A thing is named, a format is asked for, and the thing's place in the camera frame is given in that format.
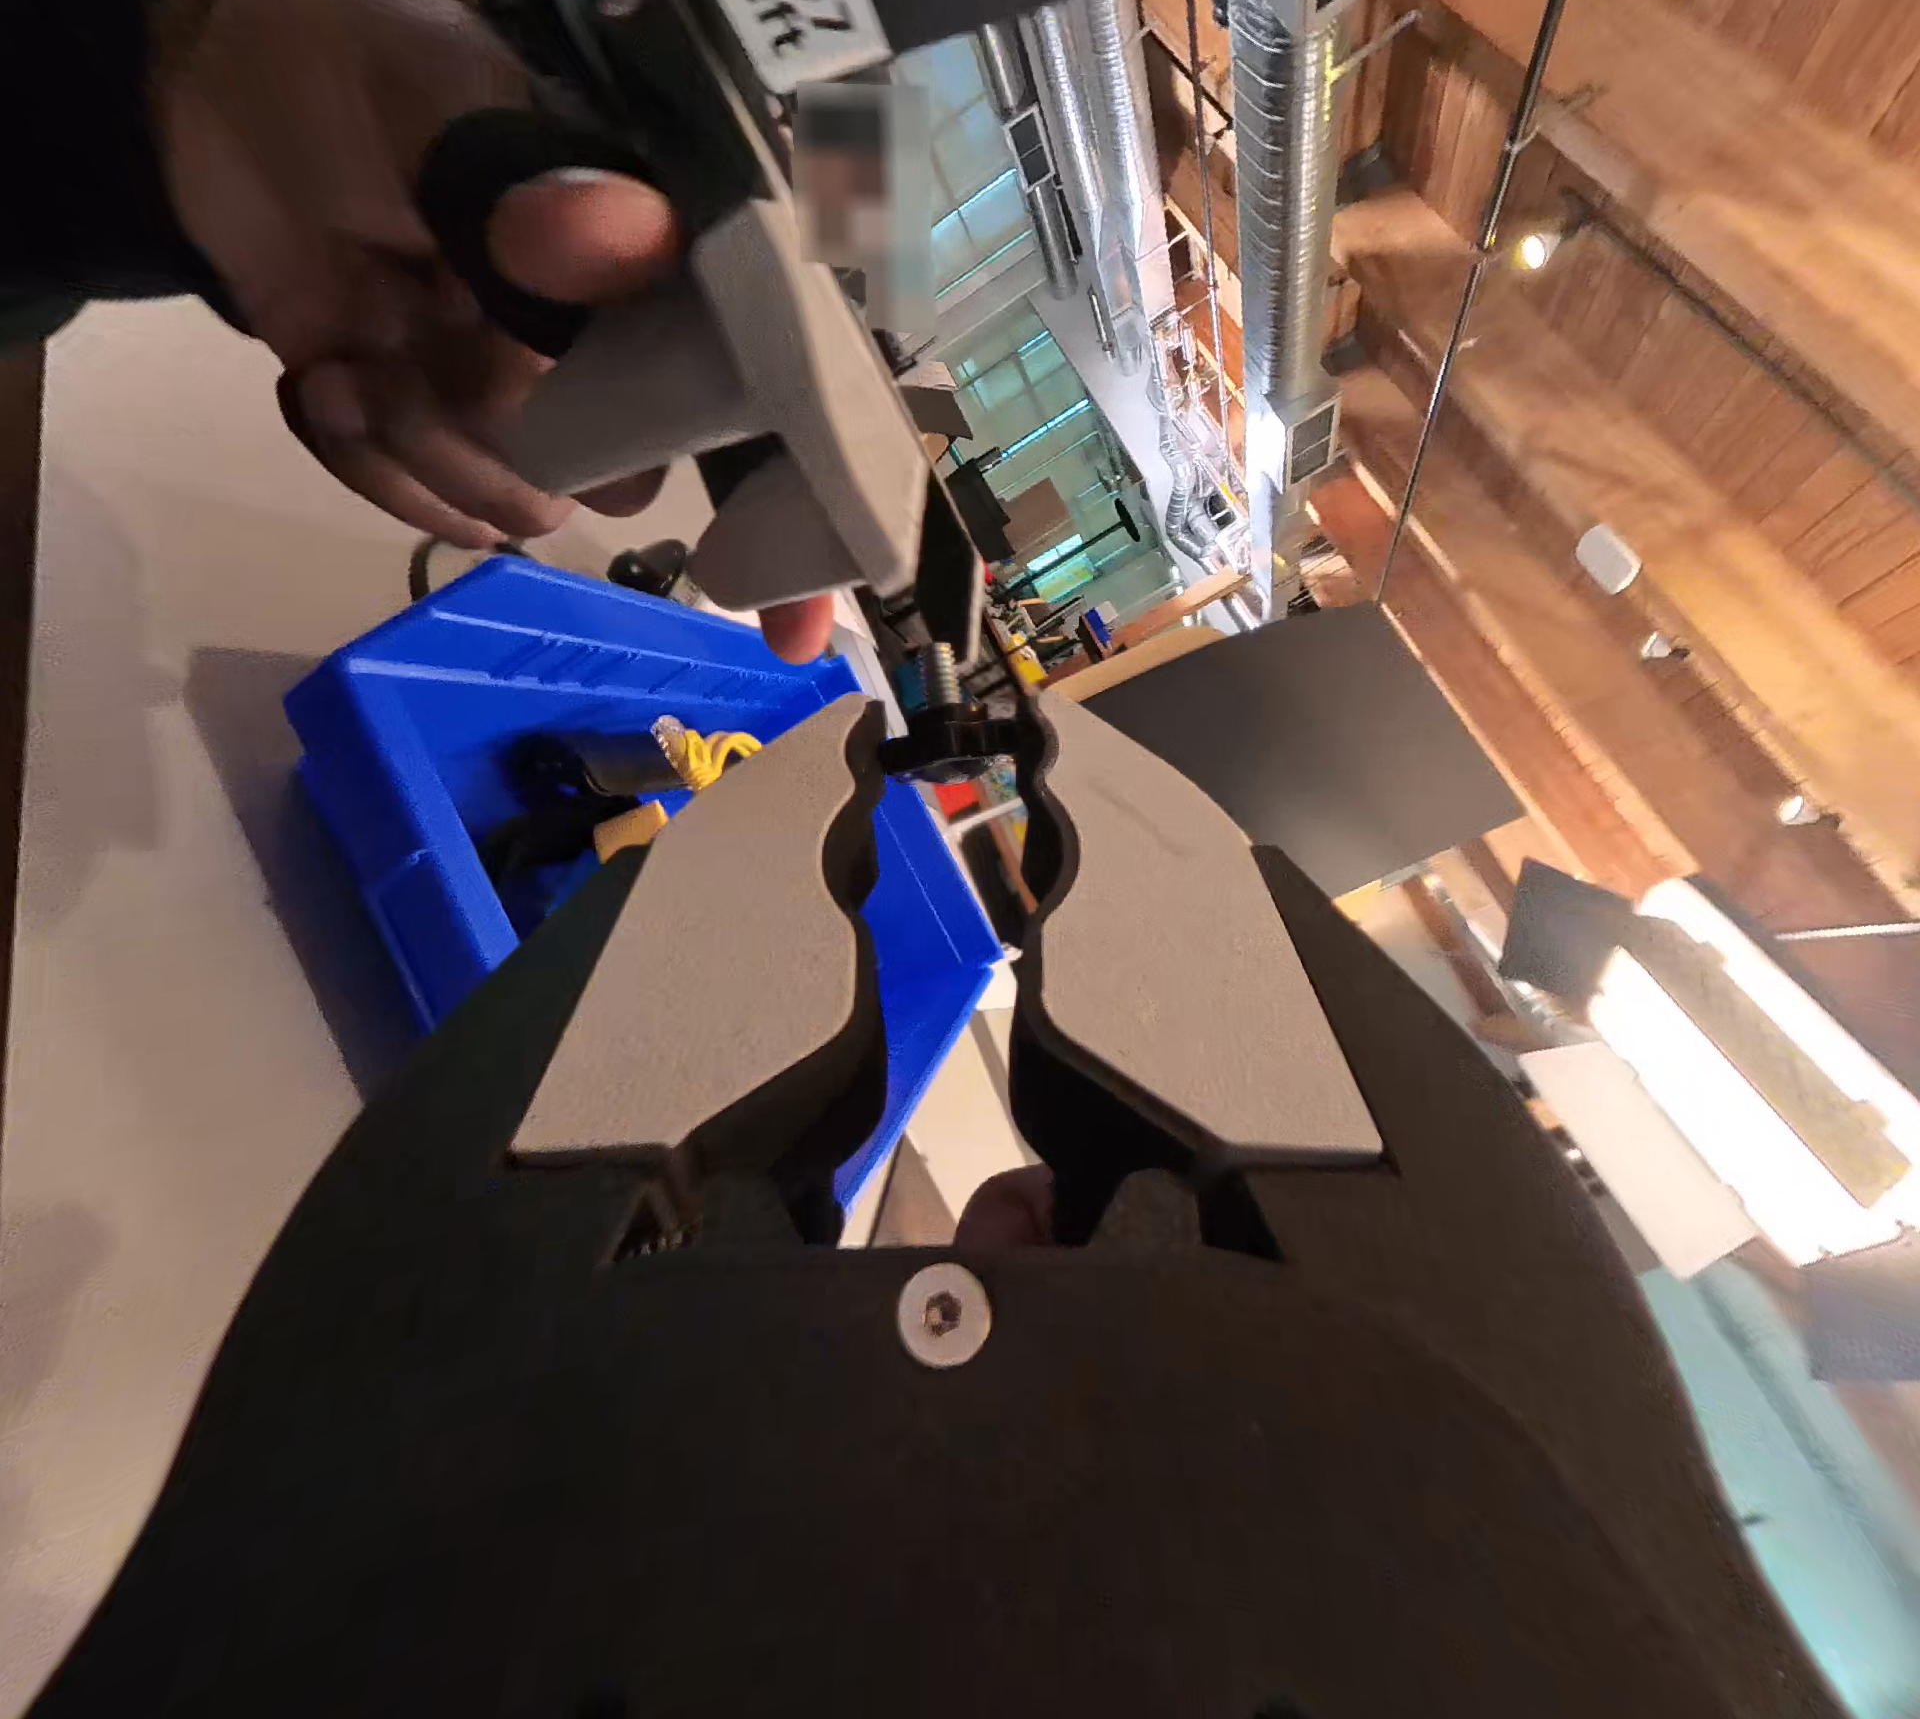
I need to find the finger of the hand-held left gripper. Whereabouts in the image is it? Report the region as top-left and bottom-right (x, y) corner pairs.
(506, 193), (995, 673)
(689, 437), (881, 615)

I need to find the black cylindrical object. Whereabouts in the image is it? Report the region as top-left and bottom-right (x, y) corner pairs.
(512, 729), (689, 801)

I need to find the slim silver air duct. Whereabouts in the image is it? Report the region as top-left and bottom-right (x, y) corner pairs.
(973, 0), (1164, 317)

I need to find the large silver air duct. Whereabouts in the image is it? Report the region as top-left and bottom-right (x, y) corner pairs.
(1211, 0), (1429, 617)

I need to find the bright studio light panel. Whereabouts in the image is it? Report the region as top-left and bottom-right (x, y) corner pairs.
(1499, 855), (1920, 1277)

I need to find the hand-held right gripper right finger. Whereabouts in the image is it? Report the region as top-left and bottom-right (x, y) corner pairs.
(1008, 691), (1387, 1247)

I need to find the person's left forearm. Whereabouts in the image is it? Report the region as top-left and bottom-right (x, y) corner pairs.
(0, 0), (249, 317)

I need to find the yellow cable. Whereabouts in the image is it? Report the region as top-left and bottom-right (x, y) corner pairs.
(588, 717), (767, 863)

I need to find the person's right hand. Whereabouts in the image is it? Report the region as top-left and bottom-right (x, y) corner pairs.
(960, 1163), (1059, 1253)

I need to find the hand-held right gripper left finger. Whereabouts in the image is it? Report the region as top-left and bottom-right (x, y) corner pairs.
(506, 695), (889, 1247)

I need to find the thin black ceiling rod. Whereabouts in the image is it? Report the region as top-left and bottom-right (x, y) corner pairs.
(1371, 0), (1637, 617)

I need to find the person's left hand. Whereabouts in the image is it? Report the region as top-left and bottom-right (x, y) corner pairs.
(156, 0), (838, 667)

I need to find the black star knob screw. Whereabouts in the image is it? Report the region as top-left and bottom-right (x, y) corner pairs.
(875, 641), (1026, 785)

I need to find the black flat panel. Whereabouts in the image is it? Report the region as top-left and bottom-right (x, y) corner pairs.
(1076, 601), (1527, 903)

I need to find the black lighting track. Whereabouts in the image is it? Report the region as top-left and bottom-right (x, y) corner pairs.
(1559, 191), (1920, 467)

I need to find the blue plastic bin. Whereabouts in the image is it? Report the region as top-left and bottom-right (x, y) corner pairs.
(282, 553), (1008, 1213)

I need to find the black strap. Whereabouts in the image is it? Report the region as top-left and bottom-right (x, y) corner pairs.
(479, 811), (609, 917)

